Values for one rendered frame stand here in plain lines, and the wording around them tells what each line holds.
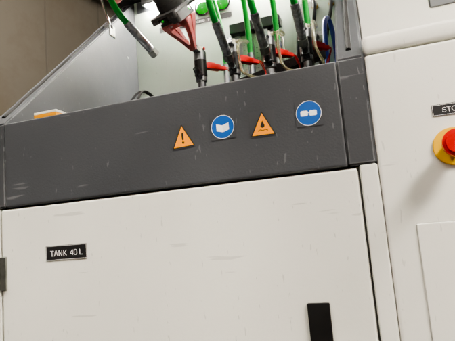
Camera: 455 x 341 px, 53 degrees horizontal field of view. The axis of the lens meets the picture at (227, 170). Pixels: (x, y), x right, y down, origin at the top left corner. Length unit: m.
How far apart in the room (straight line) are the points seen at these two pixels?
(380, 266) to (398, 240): 0.04
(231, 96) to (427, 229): 0.35
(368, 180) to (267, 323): 0.26
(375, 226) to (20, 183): 0.63
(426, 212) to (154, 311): 0.44
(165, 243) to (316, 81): 0.35
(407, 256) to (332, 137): 0.20
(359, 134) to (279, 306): 0.28
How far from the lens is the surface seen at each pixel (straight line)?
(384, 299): 0.69
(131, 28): 1.06
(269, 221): 0.70
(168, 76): 1.42
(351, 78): 0.71
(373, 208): 0.68
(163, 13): 1.02
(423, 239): 0.68
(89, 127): 0.85
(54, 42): 3.01
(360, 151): 0.69
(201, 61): 1.06
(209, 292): 0.73
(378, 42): 0.72
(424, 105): 0.70
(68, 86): 1.15
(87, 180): 0.84
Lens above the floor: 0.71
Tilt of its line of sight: 8 degrees up
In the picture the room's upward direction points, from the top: 5 degrees counter-clockwise
